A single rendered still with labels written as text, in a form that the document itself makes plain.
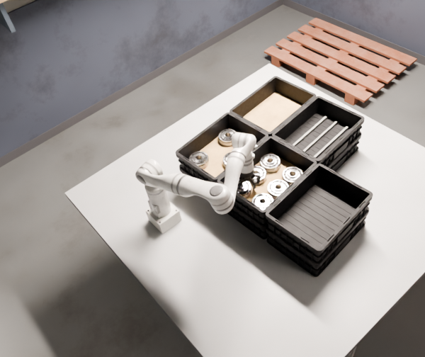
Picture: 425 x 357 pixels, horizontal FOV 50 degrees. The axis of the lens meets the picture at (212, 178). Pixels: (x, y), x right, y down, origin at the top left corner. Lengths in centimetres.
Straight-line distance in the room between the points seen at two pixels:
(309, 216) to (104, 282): 150
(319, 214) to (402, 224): 42
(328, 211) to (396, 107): 201
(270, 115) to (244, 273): 95
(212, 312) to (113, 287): 113
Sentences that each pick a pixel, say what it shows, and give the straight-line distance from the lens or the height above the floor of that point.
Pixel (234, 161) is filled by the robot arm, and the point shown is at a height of 119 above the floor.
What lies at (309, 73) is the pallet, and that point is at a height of 10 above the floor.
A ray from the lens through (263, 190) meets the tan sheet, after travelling 222.
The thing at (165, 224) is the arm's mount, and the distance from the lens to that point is 225.
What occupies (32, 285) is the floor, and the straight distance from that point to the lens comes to 326.
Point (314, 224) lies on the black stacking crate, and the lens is 210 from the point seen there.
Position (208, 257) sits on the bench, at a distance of 217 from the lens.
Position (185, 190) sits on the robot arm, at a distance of 184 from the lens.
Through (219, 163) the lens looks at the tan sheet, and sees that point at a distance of 235.
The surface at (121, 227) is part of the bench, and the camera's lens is 237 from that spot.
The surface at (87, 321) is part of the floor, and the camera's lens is 298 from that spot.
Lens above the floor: 254
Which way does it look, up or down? 49 degrees down
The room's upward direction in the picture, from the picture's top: 10 degrees counter-clockwise
